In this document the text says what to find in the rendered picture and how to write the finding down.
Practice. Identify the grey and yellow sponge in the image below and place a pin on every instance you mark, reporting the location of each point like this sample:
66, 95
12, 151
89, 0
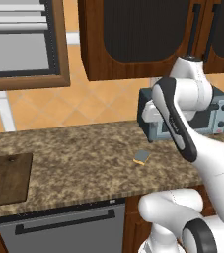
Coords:
142, 156

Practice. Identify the wooden framed window with blinds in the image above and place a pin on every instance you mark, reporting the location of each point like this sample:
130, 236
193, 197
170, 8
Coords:
21, 42

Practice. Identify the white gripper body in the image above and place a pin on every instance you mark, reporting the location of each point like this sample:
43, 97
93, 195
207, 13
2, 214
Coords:
150, 113

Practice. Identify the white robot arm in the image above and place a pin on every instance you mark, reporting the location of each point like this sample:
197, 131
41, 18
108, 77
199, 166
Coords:
215, 164

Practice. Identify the dark wooden cutting board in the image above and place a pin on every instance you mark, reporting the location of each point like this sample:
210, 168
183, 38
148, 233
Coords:
6, 179

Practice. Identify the grey dishwasher door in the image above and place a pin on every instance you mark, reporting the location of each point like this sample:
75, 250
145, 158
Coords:
67, 235

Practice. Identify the grey-blue toaster oven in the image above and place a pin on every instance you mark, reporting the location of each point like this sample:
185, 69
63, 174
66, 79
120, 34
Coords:
149, 130

